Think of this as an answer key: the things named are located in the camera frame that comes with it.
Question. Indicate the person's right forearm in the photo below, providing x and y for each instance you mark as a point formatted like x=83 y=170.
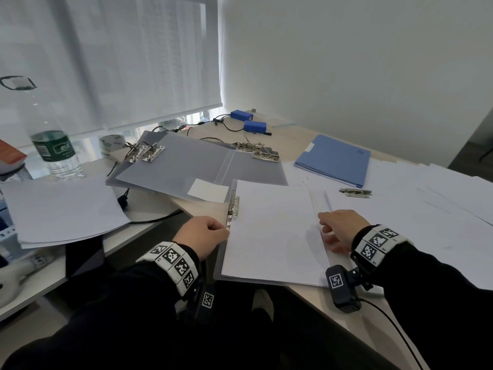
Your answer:
x=443 y=304

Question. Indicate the silver round tin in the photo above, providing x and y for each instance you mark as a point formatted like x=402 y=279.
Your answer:
x=112 y=146

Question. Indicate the white roller blind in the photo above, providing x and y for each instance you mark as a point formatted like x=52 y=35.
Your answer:
x=115 y=53

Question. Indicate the person's right hand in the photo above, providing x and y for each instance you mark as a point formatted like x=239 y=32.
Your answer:
x=344 y=227

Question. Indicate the frosted glass door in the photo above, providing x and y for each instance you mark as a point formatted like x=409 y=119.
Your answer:
x=473 y=150

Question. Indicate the blue battery pack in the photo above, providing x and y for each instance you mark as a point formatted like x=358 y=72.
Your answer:
x=255 y=127
x=241 y=115

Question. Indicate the person's white shoe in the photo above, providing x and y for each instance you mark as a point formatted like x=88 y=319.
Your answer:
x=264 y=304

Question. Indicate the clear plastic water bottle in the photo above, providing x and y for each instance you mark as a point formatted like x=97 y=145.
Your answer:
x=54 y=146

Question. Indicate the person's left forearm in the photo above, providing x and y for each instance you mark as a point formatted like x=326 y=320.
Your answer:
x=108 y=327

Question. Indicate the person's left hand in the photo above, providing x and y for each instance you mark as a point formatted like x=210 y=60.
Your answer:
x=202 y=236

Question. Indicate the stack of folders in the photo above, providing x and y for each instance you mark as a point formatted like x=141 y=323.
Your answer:
x=233 y=206

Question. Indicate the single metal file clip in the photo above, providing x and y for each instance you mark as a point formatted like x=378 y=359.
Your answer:
x=355 y=192

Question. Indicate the white wristband with black markers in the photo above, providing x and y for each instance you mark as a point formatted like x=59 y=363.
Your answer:
x=379 y=242
x=173 y=265

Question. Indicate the blue folder with dark logo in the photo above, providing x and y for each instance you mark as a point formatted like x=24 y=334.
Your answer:
x=327 y=180

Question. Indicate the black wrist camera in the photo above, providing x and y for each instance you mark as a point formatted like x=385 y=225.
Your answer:
x=206 y=302
x=342 y=289

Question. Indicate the pile of white paper sheets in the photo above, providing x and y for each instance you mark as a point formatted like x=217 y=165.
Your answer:
x=454 y=196

